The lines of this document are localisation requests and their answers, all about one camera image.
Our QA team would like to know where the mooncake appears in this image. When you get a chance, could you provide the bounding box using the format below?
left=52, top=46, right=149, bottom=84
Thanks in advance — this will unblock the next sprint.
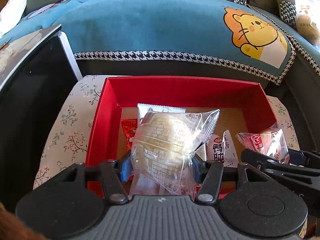
left=236, top=122, right=290, bottom=164

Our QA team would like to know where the white duck snack packet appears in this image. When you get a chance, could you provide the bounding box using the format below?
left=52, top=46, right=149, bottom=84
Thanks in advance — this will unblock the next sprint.
left=206, top=130, right=239, bottom=167

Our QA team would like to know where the red Trolli candy bag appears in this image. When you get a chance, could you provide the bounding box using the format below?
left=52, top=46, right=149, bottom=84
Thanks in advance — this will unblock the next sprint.
left=121, top=119, right=138, bottom=151

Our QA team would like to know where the round bread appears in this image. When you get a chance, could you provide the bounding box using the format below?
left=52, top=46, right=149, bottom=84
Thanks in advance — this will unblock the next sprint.
left=129, top=109, right=220, bottom=198

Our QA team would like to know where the silver Weilong snack packet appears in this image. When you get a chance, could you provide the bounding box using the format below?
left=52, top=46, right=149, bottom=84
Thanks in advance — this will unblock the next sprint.
left=137, top=103, right=185, bottom=125

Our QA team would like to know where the red cardboard box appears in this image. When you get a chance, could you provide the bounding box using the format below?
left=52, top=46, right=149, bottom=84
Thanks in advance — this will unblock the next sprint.
left=86, top=76, right=276, bottom=195

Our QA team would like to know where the floral tablecloth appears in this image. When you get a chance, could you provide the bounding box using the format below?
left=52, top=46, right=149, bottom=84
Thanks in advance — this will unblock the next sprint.
left=32, top=74, right=308, bottom=238

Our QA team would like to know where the black side table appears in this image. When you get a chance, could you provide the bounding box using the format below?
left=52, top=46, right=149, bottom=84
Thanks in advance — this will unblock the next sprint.
left=1, top=25, right=82, bottom=212

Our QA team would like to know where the white printed plastic bag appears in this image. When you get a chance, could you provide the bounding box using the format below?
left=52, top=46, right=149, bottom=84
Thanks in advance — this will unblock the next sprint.
left=295, top=0, right=319, bottom=50

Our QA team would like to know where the blue lion sofa cover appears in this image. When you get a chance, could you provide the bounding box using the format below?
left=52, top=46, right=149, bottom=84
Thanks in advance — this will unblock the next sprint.
left=1, top=0, right=319, bottom=84

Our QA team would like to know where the white cloth on sofa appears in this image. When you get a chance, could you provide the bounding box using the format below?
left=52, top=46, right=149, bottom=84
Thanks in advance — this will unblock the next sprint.
left=0, top=0, right=27, bottom=37

